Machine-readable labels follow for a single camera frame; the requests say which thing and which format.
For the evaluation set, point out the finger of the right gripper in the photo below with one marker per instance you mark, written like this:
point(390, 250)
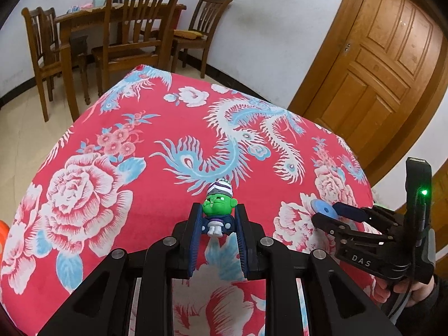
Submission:
point(338, 229)
point(351, 212)

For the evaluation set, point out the wooden chair with cushion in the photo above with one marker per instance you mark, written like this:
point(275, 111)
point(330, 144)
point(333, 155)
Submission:
point(205, 19)

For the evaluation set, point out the green troll toy figure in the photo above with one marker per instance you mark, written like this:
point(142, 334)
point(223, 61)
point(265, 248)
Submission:
point(217, 209)

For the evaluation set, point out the wooden chair left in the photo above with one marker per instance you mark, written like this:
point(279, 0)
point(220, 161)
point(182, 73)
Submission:
point(43, 40)

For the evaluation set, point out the wooden dining chair front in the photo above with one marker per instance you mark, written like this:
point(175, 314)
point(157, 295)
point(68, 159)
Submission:
point(146, 38)

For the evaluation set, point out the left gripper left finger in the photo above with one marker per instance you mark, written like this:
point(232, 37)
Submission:
point(172, 257)

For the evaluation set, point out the person's right hand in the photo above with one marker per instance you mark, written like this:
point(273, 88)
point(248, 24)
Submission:
point(418, 291)

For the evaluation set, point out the red green plastic basin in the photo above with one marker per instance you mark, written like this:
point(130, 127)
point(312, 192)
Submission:
point(4, 230)

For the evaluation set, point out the yellow seat cushion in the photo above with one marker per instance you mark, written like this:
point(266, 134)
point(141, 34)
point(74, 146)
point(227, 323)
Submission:
point(190, 35)

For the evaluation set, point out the red floral tablecloth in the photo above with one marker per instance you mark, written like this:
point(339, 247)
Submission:
point(132, 165)

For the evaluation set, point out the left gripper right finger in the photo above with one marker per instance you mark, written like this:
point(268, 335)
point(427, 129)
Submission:
point(264, 258)

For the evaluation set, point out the blue round plastic disc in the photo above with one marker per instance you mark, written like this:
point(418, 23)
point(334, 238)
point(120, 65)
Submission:
point(320, 206)

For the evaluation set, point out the teal jar on table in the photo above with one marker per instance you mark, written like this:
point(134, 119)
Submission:
point(98, 3)

